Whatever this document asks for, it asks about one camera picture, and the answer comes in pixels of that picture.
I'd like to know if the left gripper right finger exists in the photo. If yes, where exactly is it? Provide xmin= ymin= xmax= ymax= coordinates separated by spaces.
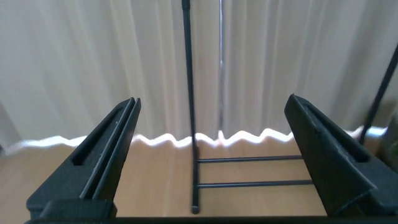
xmin=284 ymin=93 xmax=398 ymax=217

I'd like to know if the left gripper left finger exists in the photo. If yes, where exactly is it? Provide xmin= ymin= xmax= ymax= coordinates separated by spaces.
xmin=26 ymin=96 xmax=142 ymax=218

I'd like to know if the black clothes rack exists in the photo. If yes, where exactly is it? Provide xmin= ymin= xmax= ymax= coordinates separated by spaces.
xmin=182 ymin=0 xmax=398 ymax=215

